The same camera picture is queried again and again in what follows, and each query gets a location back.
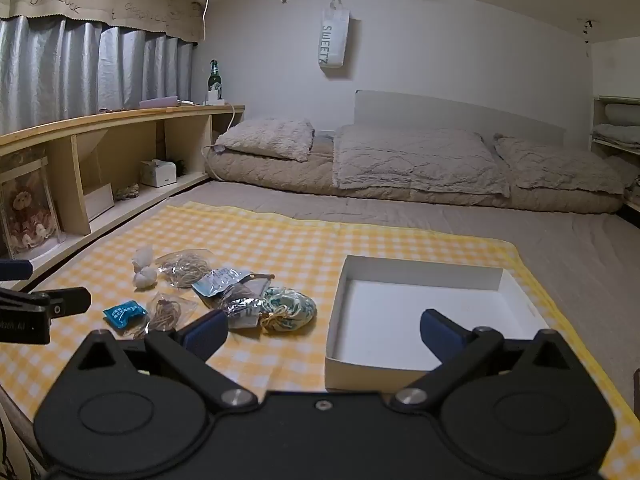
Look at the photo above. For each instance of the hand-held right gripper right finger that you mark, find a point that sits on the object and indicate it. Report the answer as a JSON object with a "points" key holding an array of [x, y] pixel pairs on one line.
{"points": [[439, 336]]}

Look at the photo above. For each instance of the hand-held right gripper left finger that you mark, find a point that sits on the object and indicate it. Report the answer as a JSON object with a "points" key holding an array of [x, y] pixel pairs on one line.
{"points": [[206, 336]]}

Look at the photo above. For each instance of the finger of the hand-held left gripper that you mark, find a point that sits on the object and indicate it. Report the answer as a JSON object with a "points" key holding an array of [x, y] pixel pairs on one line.
{"points": [[65, 301], [17, 269]]}

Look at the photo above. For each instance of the white cardboard box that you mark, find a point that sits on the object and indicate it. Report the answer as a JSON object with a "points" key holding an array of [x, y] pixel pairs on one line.
{"points": [[425, 305]]}

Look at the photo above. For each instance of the silver foil packet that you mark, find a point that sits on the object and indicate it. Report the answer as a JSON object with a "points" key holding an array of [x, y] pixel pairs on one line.
{"points": [[242, 311]]}

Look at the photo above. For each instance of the translucent plastic packet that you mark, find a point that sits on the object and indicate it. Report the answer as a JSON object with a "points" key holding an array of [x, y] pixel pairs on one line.
{"points": [[222, 282]]}

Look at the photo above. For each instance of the small blue packet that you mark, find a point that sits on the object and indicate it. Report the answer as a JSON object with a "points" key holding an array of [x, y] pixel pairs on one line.
{"points": [[125, 314]]}

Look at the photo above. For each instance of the plastic bag of rubber bands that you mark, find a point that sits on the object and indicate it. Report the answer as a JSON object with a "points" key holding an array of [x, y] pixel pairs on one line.
{"points": [[184, 267]]}

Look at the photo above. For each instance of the white plastic bag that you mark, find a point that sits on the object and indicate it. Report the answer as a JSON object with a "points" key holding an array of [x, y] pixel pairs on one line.
{"points": [[145, 276]]}

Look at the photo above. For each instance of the boxed plush doll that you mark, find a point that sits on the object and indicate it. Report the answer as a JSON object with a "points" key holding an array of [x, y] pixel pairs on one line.
{"points": [[27, 215]]}

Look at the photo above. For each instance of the white card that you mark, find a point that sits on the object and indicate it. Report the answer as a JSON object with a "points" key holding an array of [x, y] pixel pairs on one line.
{"points": [[99, 201]]}

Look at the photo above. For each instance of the yellow checked blanket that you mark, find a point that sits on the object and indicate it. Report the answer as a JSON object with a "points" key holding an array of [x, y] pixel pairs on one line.
{"points": [[280, 240]]}

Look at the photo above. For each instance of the grey bed mattress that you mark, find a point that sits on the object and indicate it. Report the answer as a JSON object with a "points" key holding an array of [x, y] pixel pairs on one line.
{"points": [[550, 250]]}

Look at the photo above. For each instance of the wooden bedside shelf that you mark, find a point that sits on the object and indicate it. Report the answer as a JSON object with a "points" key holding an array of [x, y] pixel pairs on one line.
{"points": [[65, 130]]}

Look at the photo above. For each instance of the white tissue box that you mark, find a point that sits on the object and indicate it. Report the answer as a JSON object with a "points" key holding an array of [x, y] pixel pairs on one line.
{"points": [[157, 172]]}

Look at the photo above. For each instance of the folded beige duvet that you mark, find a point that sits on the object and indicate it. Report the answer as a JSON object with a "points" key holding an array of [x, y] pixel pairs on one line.
{"points": [[280, 175]]}

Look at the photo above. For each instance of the large crinkled beige pillow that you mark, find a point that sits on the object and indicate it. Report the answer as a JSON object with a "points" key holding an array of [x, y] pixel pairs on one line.
{"points": [[415, 160]]}

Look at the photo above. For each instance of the fluffy beige pillow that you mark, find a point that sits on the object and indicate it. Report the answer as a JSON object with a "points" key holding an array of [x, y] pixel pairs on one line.
{"points": [[267, 139]]}

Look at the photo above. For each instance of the grey curtain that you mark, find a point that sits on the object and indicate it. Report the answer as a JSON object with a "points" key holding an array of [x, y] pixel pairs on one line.
{"points": [[75, 70]]}

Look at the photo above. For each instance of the pink flat box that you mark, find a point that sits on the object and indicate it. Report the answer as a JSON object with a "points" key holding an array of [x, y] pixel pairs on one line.
{"points": [[159, 102]]}

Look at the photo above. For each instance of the white headboard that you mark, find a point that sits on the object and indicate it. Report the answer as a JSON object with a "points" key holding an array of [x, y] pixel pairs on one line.
{"points": [[450, 110]]}

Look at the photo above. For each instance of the white charger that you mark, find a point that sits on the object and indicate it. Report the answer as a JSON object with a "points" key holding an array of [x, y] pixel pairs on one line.
{"points": [[215, 96]]}

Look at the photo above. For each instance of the green glass bottle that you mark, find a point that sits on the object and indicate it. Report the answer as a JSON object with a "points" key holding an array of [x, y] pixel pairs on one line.
{"points": [[214, 77]]}

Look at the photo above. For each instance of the white storage shelf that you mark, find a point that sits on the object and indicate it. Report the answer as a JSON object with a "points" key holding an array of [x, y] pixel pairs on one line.
{"points": [[617, 147]]}

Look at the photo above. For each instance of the folded grey bedding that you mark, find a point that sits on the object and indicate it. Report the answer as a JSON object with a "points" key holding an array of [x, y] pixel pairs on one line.
{"points": [[620, 122]]}

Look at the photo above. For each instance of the white hanging bag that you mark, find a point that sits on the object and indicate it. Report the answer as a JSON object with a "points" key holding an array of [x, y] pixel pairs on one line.
{"points": [[334, 35]]}

